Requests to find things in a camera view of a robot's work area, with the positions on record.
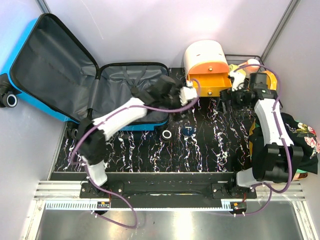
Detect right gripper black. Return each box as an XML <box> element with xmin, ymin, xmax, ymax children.
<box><xmin>215</xmin><ymin>84</ymin><xmax>251</xmax><ymax>114</ymax></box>

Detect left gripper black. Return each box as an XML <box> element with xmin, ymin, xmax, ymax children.
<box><xmin>160</xmin><ymin>84</ymin><xmax>191</xmax><ymax>122</ymax></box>

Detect dark blue round jar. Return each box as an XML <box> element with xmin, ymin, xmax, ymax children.
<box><xmin>181</xmin><ymin>124</ymin><xmax>196</xmax><ymax>138</ymax></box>

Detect black clothes pile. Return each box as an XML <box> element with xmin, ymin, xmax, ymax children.
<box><xmin>248</xmin><ymin>112</ymin><xmax>320</xmax><ymax>174</ymax></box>

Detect yellow plastic basket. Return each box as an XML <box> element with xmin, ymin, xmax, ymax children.
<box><xmin>248</xmin><ymin>118</ymin><xmax>308</xmax><ymax>181</ymax></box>

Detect blue fish-print suitcase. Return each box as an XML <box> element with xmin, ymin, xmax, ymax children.
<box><xmin>0</xmin><ymin>13</ymin><xmax>169</xmax><ymax>139</ymax></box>

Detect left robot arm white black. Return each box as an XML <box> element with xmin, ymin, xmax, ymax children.
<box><xmin>71</xmin><ymin>75</ymin><xmax>198</xmax><ymax>198</ymax></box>

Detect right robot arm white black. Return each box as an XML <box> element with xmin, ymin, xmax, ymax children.
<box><xmin>220</xmin><ymin>71</ymin><xmax>304</xmax><ymax>199</ymax></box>

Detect black marble pattern mat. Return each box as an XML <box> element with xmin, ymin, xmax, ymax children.
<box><xmin>49</xmin><ymin>66</ymin><xmax>278</xmax><ymax>174</ymax></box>

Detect green faceted cup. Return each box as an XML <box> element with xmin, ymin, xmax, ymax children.
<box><xmin>229</xmin><ymin>64</ymin><xmax>246</xmax><ymax>75</ymax></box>

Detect white drawer cabinet with orange drawers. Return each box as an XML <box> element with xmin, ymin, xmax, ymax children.
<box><xmin>183</xmin><ymin>40</ymin><xmax>232</xmax><ymax>97</ymax></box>

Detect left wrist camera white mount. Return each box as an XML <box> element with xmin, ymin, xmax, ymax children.
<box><xmin>179</xmin><ymin>86</ymin><xmax>198</xmax><ymax>107</ymax></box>

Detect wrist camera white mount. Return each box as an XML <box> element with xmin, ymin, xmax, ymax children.
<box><xmin>229</xmin><ymin>71</ymin><xmax>246</xmax><ymax>92</ymax></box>
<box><xmin>179</xmin><ymin>86</ymin><xmax>198</xmax><ymax>107</ymax></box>

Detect black wire dish rack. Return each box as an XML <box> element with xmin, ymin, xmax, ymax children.
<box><xmin>228</xmin><ymin>58</ymin><xmax>279</xmax><ymax>114</ymax></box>

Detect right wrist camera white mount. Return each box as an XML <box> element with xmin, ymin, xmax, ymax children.
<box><xmin>229</xmin><ymin>71</ymin><xmax>246</xmax><ymax>92</ymax></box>

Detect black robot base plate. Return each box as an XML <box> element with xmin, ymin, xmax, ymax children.
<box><xmin>79</xmin><ymin>171</ymin><xmax>258</xmax><ymax>201</ymax></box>

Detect aluminium rail frame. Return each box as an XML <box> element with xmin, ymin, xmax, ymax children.
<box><xmin>23</xmin><ymin>180</ymin><xmax>320</xmax><ymax>240</ymax></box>

